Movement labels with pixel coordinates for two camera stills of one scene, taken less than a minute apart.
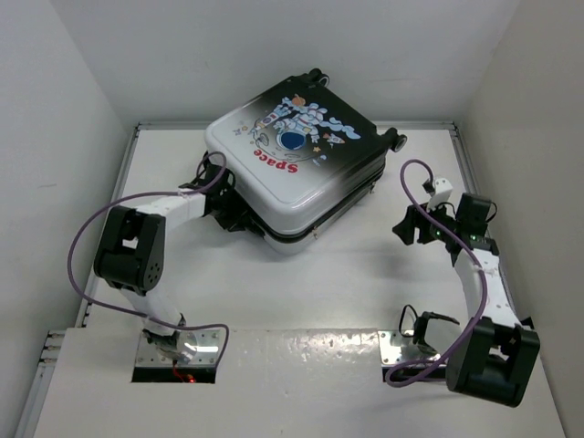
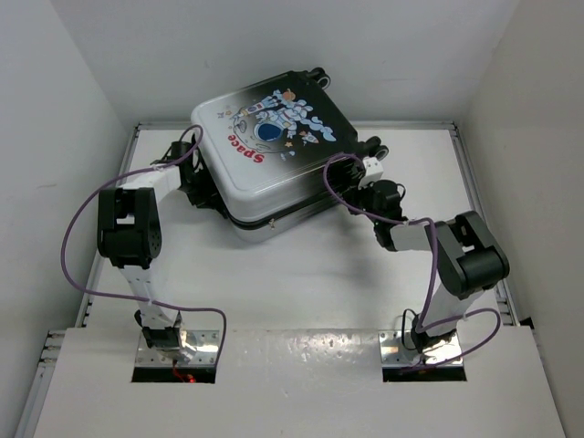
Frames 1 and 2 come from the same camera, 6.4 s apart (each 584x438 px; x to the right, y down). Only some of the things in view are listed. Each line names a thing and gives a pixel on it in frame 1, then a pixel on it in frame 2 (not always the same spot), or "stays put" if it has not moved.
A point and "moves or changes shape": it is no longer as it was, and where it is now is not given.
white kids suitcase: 299,157 moves or changes shape
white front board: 276,383 stays put
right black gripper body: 429,230 → 362,198
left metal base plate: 208,352 stays put
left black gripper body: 230,214 → 200,192
